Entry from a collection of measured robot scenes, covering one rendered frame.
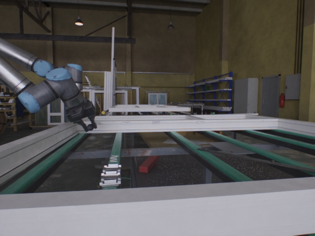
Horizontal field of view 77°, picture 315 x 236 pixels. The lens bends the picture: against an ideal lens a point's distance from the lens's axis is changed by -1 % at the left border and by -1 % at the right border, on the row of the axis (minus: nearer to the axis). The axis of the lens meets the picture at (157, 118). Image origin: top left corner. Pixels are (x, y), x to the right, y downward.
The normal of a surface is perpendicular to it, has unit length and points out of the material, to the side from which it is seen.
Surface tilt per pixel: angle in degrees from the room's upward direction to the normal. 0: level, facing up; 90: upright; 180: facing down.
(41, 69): 92
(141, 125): 90
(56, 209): 90
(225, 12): 90
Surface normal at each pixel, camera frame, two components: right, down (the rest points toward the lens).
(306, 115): -0.99, 0.01
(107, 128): 0.13, 0.09
